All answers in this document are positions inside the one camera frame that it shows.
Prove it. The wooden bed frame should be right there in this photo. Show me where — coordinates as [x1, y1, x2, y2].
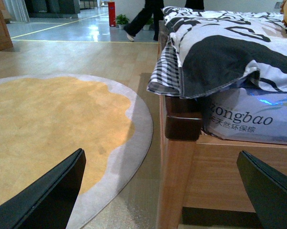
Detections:
[158, 22, 287, 229]

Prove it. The red fire extinguisher cabinet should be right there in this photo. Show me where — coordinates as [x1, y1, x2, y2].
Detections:
[108, 1, 116, 27]

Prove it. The right potted green plant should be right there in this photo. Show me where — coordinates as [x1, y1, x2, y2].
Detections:
[143, 17, 154, 31]

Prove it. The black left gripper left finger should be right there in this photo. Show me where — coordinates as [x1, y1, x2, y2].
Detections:
[0, 148, 86, 229]

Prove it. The plastic wrapped white mattress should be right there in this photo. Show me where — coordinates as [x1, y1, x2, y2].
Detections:
[198, 88, 287, 145]

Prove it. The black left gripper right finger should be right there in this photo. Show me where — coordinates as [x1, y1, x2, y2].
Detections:
[236, 151, 287, 229]

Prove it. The potted green plant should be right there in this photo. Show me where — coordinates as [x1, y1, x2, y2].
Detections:
[143, 17, 154, 31]
[115, 14, 129, 30]

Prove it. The left potted green plant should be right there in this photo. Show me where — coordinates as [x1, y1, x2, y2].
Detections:
[115, 14, 129, 30]

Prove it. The walking person in black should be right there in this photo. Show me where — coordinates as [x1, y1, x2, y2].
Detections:
[123, 0, 205, 42]

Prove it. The round yellow grey rug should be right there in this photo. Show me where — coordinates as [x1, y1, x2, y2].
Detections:
[0, 74, 153, 229]

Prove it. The black white patterned quilt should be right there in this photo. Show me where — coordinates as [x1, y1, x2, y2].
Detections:
[163, 6, 287, 98]

